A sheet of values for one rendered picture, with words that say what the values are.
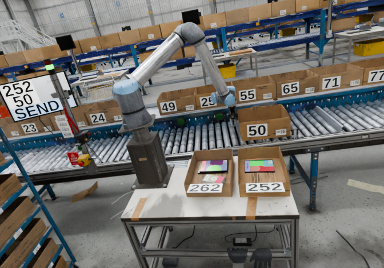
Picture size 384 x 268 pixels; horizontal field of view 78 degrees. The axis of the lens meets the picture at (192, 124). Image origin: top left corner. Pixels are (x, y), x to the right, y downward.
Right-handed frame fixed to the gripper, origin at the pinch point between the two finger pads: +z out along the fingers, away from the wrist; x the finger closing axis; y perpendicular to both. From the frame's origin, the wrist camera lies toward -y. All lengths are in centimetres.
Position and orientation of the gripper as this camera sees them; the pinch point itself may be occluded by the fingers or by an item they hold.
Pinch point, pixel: (234, 124)
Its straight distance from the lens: 216.8
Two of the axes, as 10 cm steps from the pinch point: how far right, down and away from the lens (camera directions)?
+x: 9.8, -1.4, -1.2
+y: -0.5, 4.2, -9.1
